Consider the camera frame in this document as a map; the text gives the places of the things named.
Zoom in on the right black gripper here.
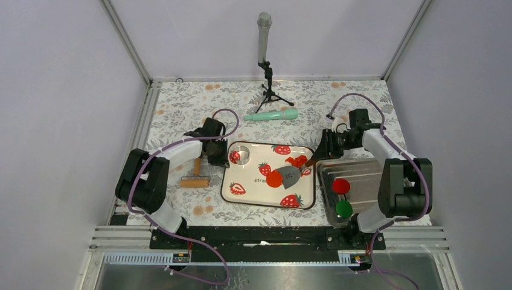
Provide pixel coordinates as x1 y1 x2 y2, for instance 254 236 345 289
311 129 359 161

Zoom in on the small round metal cup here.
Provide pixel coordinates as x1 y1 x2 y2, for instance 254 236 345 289
228 146 250 166

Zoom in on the wooden dough roller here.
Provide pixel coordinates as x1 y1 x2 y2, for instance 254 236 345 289
179 158 210 189

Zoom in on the orange dough scrap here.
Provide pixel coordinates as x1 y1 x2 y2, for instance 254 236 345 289
285 155 308 168

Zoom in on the wooden handled metal scraper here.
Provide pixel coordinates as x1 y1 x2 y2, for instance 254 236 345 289
277 159 318 189

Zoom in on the strawberry print white tray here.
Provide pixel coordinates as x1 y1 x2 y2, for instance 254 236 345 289
221 141 316 210

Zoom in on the orange dough piece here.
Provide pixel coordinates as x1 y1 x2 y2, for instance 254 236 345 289
266 170 283 188

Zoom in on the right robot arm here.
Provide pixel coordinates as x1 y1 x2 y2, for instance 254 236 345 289
312 127 433 249

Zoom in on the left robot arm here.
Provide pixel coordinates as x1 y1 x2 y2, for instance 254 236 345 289
115 117 229 248

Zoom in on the red dough disc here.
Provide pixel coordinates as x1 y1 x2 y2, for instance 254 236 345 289
332 178 351 195

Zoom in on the green dough disc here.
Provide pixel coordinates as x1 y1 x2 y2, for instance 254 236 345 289
335 200 353 219

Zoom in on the stainless steel tray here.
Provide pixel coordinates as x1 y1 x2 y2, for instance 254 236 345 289
316 158 382 228

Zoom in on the floral pattern table mat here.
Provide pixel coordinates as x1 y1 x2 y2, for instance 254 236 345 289
146 80 406 227

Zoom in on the mint green rolling pin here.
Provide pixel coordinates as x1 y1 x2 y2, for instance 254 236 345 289
244 109 299 121

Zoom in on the black tripod mic stand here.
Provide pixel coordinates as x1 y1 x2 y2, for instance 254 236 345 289
255 61 295 114

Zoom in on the silver microphone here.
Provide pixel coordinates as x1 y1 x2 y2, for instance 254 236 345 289
257 11 272 63

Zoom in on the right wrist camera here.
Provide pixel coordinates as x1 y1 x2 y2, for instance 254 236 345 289
331 109 382 133

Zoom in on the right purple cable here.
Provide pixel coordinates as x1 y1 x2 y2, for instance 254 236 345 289
325 93 431 290

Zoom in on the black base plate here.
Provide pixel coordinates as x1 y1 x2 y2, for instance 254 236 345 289
149 226 386 263

